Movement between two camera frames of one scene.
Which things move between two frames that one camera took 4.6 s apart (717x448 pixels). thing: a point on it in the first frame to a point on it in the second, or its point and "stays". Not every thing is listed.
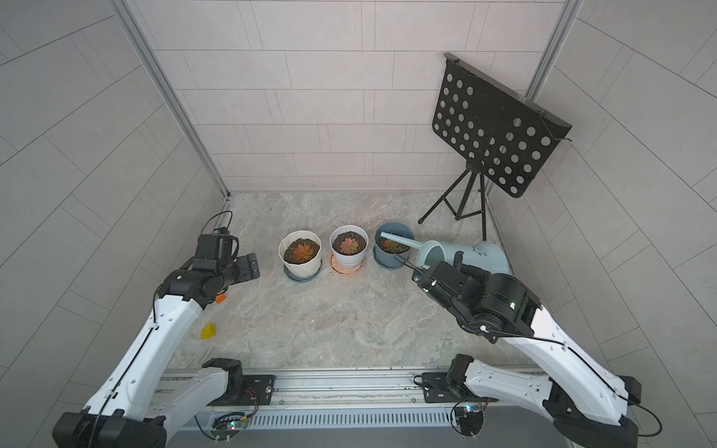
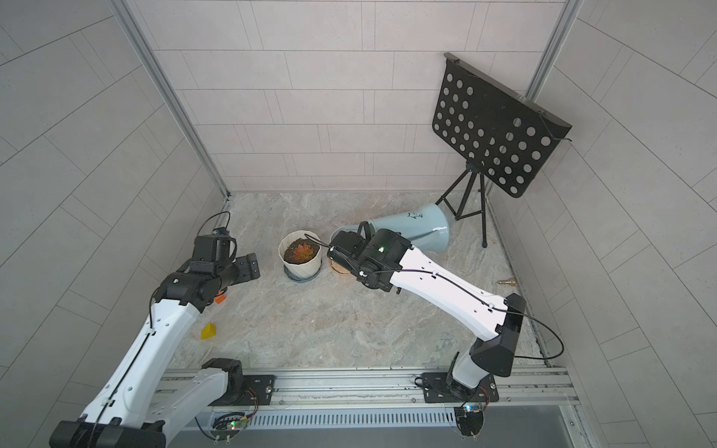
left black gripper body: (227, 266) stays
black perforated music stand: (496, 131) stays
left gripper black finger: (246, 268) stays
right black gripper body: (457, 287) to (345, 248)
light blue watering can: (488, 255) to (426, 227)
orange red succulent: (302, 252) stays
